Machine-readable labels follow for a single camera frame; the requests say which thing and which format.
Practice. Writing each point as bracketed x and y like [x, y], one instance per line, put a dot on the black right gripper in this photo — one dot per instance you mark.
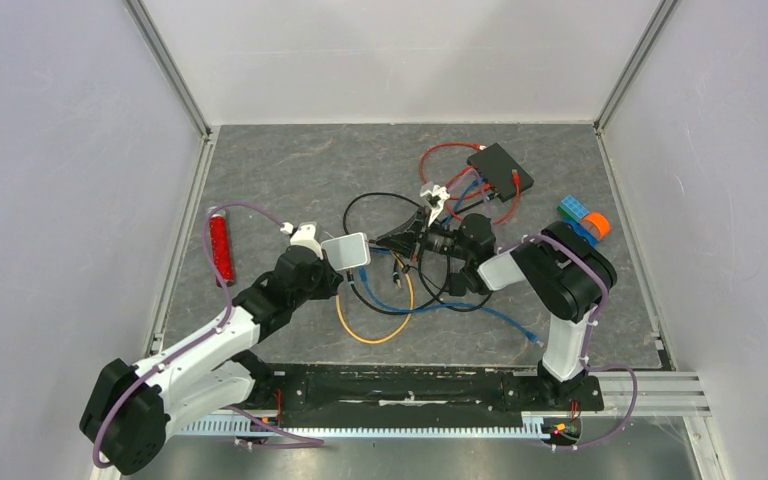
[404, 240]

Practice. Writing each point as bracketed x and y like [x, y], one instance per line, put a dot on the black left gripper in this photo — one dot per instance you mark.
[332, 279]

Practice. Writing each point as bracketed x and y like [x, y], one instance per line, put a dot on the clear plastic box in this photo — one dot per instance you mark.
[347, 252]

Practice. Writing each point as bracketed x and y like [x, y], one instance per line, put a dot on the black network switch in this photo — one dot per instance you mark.
[506, 177]

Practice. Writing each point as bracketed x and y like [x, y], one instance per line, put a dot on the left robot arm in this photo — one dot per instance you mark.
[134, 409]

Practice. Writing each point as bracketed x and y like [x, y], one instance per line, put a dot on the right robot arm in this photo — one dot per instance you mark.
[568, 274]

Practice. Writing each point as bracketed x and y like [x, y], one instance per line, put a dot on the red glitter tube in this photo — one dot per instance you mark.
[220, 246]

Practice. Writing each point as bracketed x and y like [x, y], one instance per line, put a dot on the blue lego brick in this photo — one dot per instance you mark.
[572, 211]

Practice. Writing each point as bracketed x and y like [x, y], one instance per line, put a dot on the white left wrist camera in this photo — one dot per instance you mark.
[305, 235]

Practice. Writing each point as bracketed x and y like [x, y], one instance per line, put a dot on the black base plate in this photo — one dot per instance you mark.
[414, 397]

